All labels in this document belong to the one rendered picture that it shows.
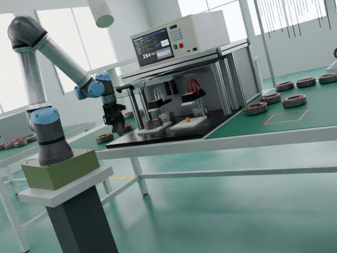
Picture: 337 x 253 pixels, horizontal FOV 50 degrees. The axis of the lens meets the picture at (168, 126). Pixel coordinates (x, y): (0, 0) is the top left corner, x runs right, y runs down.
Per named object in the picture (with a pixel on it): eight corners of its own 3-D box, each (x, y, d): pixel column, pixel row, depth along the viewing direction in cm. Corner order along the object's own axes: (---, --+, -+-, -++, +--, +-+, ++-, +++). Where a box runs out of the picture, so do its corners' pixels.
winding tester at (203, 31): (200, 52, 192) (190, 13, 188) (139, 69, 218) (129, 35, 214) (230, 42, 222) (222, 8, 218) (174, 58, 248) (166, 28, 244)
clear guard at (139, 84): (142, 93, 186) (139, 81, 184) (110, 100, 200) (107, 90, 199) (176, 79, 211) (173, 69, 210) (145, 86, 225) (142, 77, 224)
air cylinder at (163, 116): (171, 121, 217) (168, 113, 216) (161, 123, 221) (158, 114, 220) (175, 119, 220) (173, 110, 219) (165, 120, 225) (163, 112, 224)
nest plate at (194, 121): (193, 126, 185) (193, 124, 184) (170, 129, 194) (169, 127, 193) (207, 118, 196) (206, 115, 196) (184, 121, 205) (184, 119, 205)
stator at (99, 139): (107, 142, 222) (105, 136, 221) (93, 144, 228) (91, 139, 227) (117, 136, 231) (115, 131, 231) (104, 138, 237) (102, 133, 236)
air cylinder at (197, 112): (205, 116, 202) (202, 107, 201) (194, 118, 206) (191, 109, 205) (209, 113, 206) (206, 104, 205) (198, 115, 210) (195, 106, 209)
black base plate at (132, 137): (201, 138, 166) (200, 133, 166) (106, 148, 205) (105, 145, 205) (241, 109, 203) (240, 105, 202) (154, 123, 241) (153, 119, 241)
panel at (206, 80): (242, 105, 202) (228, 52, 196) (152, 120, 241) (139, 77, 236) (242, 105, 203) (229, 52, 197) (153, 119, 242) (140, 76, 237)
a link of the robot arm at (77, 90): (76, 86, 171) (98, 78, 175) (71, 86, 181) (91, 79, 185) (82, 101, 173) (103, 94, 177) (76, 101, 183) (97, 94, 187)
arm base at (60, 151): (50, 166, 153) (44, 143, 151) (33, 163, 163) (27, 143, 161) (79, 154, 163) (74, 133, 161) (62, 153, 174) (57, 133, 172)
